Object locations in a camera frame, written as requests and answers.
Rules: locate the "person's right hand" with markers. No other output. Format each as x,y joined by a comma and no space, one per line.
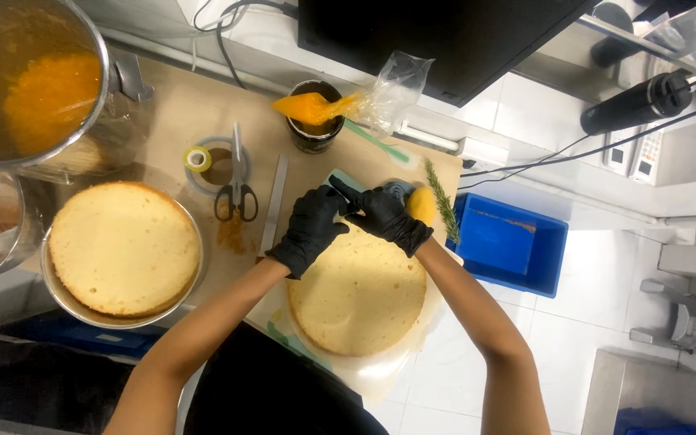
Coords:
387,217

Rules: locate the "person's left hand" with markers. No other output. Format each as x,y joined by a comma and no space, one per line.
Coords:
309,232

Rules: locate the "light green plastic scraper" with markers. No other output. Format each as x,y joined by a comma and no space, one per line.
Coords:
351,179

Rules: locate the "grey blue small roll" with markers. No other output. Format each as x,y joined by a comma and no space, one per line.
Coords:
397,188

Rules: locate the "yellow orange fruit piece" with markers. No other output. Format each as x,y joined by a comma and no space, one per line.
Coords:
423,205

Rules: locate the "long metal cake knife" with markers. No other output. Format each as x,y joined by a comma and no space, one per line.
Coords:
274,205

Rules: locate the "green rosemary sprig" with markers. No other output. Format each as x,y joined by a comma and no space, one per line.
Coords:
443,202

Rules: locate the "green plastic spatula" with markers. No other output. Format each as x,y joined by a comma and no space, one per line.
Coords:
378,144

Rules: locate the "round sponge cake on board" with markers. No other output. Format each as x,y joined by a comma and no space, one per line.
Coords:
357,296

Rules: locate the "black round jar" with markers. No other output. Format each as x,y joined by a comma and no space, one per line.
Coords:
315,136

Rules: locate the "white power strip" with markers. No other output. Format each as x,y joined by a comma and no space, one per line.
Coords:
484,154

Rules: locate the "blue plastic bin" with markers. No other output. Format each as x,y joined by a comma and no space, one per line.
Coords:
505,241

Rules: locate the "piping bag with orange filling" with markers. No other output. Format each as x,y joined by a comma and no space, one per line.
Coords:
312,107

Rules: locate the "grey acetate strip roll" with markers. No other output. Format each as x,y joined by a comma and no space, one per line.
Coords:
218,142

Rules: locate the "clear tape roll yellow core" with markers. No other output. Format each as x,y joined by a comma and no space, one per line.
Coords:
197,159

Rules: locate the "white round cake board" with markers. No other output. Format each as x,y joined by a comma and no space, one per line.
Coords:
372,371

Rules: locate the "person's black apron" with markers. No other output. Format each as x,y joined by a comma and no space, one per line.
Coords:
269,386

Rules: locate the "round sponge cake in pan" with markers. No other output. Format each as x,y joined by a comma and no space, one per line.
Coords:
124,247

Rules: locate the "black flat appliance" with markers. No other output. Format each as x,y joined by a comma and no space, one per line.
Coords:
444,36

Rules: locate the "blue crate under table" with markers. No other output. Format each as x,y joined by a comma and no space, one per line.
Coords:
76,335

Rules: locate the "round steel cake pan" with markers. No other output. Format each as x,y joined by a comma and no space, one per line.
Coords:
58,296

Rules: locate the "black immersion blender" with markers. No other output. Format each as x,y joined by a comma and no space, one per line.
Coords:
632,106

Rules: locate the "orange fruit puree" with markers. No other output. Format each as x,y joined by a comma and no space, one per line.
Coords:
52,96

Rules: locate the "steel work table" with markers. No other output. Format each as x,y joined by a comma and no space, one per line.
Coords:
638,392

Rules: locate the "grey stand mixer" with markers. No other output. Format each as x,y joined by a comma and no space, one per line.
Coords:
689,320

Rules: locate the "white wall pipe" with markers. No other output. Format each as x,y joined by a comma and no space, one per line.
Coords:
426,136

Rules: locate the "steel wall shelf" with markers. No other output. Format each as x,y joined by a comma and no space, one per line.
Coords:
638,36

